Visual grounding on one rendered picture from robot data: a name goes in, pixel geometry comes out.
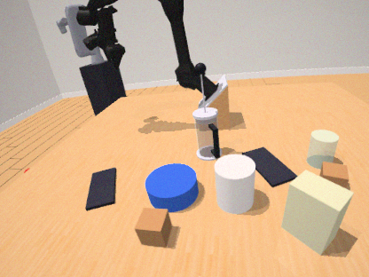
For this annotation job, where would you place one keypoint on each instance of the white cylinder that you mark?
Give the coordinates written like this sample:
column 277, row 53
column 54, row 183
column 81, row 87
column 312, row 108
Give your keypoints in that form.
column 235, row 183

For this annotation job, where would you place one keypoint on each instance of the blue short cylinder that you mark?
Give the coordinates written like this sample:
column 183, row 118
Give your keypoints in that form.
column 173, row 186

